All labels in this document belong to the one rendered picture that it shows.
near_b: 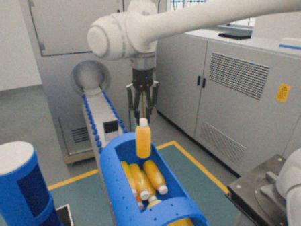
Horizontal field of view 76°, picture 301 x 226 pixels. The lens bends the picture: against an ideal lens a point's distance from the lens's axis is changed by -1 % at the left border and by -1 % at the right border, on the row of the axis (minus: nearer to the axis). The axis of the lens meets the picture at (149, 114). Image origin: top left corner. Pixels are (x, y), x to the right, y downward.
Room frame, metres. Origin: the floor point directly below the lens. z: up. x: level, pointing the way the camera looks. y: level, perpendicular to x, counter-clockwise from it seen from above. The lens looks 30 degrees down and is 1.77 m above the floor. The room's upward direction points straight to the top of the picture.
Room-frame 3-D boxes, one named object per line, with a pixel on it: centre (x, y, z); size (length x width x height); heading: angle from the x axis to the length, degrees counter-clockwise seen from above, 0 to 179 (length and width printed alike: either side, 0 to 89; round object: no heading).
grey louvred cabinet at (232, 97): (2.36, -0.85, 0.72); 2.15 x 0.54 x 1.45; 30
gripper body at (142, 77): (0.70, 0.02, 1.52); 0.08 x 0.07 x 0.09; 113
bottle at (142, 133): (0.70, 0.03, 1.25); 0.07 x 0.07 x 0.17
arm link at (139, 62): (0.70, 0.02, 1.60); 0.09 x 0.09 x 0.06
